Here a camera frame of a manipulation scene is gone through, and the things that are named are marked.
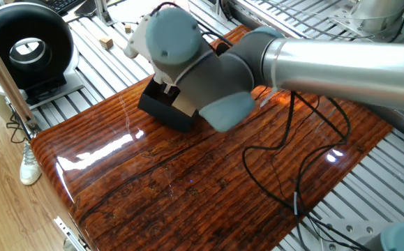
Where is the silver corner rail bracket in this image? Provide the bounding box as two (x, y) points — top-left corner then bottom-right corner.
(53, 215), (93, 251)

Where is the dark flat tablet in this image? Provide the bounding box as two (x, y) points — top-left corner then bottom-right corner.
(74, 0), (100, 17)

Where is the wood-grain table mat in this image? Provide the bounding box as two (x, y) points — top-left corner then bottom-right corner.
(30, 24), (394, 251)

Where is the white sneaker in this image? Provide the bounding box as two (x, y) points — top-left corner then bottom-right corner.
(19, 141), (43, 185)

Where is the silver cylinder post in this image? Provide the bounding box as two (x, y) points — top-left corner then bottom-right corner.
(350, 0), (404, 35)

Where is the blue gift box base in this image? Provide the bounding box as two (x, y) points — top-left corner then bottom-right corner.
(137, 76), (200, 132)

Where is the black keyboard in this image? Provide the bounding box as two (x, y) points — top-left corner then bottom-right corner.
(40, 0), (86, 15)

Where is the short aluminium profile post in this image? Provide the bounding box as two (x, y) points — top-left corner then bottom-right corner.
(95, 0), (114, 26)

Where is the slanted aluminium frame post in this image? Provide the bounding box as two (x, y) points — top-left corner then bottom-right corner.
(0, 22), (42, 137)

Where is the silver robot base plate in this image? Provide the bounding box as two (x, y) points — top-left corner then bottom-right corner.
(309, 218), (387, 251)

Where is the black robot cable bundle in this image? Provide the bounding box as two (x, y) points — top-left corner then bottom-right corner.
(149, 1), (370, 251)

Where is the pale wooden block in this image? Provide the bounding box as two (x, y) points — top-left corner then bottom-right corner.
(172, 93), (197, 118)

